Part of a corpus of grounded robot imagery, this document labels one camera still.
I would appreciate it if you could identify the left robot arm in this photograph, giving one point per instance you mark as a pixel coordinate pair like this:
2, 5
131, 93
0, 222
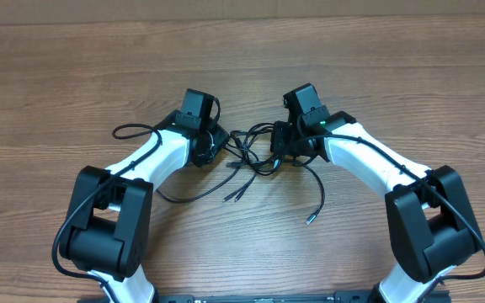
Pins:
105, 233

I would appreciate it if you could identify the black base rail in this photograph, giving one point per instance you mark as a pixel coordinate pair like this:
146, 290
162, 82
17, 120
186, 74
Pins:
263, 299

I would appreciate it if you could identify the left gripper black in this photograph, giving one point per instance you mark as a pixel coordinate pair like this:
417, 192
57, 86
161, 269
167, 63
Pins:
208, 151

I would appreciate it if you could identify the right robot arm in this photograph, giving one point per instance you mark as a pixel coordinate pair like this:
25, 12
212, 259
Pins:
431, 223

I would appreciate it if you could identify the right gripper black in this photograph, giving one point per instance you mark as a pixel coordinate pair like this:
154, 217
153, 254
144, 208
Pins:
279, 143

